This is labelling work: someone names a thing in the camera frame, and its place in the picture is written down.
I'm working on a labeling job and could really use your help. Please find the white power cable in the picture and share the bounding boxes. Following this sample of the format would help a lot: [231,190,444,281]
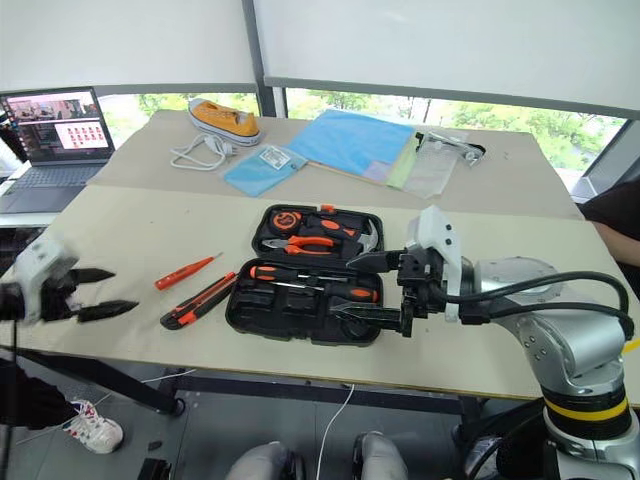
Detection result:
[169,133,236,172]

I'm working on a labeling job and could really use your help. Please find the white roller blind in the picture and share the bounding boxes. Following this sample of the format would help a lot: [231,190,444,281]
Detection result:
[251,0,640,120]
[0,0,259,95]

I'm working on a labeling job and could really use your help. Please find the black orange tape measure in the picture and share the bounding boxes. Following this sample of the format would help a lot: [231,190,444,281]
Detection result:
[268,209,304,237]

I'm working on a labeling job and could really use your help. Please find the pale purple sheet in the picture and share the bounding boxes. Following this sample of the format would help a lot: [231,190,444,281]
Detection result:
[361,160,397,184]

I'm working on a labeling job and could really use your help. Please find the thin white cable under table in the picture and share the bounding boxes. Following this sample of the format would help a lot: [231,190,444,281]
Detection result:
[141,368,197,385]

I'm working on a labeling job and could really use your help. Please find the person in black shirt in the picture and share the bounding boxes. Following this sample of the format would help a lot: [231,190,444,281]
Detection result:
[578,178,640,294]

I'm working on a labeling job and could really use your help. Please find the black table frame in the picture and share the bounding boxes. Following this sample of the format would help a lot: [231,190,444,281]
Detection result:
[0,347,484,417]

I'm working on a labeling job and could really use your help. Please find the orange canvas sneaker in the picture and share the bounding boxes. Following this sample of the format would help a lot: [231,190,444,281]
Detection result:
[186,97,263,148]

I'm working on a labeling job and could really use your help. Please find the grey rounded robot knee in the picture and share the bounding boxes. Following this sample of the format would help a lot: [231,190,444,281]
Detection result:
[351,430,410,480]
[224,440,302,480]

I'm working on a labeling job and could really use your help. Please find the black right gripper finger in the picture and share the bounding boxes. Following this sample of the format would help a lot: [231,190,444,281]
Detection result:
[327,295,404,335]
[345,249,402,276]

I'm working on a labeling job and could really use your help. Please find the orange voltage tester pen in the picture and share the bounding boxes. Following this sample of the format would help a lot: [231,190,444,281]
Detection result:
[153,251,224,292]

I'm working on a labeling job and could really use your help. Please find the grey shoe on floor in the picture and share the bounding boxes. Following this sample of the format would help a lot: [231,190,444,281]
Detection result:
[463,433,504,480]

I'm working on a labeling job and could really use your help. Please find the blue cloth pouch with label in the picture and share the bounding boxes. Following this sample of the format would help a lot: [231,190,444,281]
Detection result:
[221,144,308,198]

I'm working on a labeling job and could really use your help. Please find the claw hammer black orange handle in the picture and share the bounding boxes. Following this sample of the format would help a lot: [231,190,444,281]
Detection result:
[304,213,385,261]

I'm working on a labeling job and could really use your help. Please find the black silver item in wrap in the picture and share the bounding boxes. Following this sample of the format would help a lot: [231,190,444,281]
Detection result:
[423,128,487,168]

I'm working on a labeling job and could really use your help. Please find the grey window post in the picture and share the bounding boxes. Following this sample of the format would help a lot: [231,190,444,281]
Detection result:
[241,0,289,120]

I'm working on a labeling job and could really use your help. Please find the black orange utility knife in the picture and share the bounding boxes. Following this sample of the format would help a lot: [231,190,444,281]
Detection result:
[159,270,238,331]

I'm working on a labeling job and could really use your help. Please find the person leg in black trousers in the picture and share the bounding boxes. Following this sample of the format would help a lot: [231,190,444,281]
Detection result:
[0,357,82,432]

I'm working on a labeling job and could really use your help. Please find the white patterned sneaker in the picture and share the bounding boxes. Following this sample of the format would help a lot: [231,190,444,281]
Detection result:
[61,398,125,456]

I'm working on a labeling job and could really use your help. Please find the clear plastic bag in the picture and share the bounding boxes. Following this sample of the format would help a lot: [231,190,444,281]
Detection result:
[401,130,469,199]

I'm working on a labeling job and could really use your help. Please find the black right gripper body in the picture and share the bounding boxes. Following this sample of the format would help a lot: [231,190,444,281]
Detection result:
[397,247,448,339]

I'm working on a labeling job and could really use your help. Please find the pale green sheet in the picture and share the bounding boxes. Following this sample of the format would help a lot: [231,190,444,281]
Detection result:
[386,136,419,191]

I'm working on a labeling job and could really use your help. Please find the orange handled pliers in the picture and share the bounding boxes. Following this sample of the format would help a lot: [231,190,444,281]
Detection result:
[261,234,337,257]

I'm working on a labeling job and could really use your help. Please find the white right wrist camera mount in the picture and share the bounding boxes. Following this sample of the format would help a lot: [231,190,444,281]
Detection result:
[404,204,464,324]

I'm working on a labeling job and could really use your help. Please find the open laptop computer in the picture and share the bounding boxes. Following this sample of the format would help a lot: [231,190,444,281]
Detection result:
[0,85,117,216]

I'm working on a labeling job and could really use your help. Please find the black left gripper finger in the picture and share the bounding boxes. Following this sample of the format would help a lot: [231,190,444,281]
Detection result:
[69,267,118,289]
[76,299,141,324]

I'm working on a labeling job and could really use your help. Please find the white floor cable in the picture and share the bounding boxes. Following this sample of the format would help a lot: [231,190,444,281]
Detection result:
[316,383,357,480]

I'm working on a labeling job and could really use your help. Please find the black plastic tool case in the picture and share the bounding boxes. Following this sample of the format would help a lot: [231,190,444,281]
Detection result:
[224,203,387,350]

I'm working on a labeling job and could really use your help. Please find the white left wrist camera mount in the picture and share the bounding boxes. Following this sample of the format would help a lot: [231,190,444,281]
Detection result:
[11,236,82,325]

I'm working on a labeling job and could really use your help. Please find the blue plastic folder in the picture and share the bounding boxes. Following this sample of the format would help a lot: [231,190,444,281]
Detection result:
[286,108,417,177]

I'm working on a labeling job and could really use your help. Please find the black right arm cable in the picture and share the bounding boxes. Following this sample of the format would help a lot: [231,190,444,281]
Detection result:
[443,270,637,352]

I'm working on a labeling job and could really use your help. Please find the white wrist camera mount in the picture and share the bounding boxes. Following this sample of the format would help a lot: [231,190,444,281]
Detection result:
[404,204,464,324]
[11,236,82,325]

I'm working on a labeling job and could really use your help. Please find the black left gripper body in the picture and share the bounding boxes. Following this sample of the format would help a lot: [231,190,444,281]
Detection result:
[39,269,85,322]

